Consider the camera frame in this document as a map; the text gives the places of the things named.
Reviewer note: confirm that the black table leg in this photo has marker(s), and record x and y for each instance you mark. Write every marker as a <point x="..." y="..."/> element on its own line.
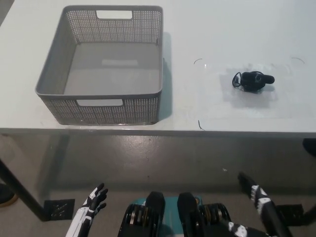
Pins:
<point x="311" y="211"/>
<point x="22" y="190"/>

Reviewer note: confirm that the dark shoe with tan sole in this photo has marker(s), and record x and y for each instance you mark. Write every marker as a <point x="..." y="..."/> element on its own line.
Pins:
<point x="6" y="197"/>

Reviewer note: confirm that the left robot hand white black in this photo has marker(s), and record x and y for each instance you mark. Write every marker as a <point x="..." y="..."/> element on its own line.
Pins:
<point x="95" y="198"/>

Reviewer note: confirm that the black patterned floor plate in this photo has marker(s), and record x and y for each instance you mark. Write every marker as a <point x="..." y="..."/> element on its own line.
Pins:
<point x="293" y="213"/>
<point x="59" y="209"/>

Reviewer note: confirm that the grey perforated plastic basket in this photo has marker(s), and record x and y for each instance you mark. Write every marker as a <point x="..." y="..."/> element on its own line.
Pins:
<point x="111" y="74"/>

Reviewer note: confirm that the dark object under table edge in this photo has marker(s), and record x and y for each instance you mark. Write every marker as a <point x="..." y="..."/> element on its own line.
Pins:
<point x="310" y="146"/>

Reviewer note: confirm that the robot body black teal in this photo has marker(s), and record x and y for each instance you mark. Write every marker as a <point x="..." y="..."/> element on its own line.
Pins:
<point x="177" y="214"/>

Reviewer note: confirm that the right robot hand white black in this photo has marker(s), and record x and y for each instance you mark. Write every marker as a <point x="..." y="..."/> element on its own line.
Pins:
<point x="255" y="195"/>

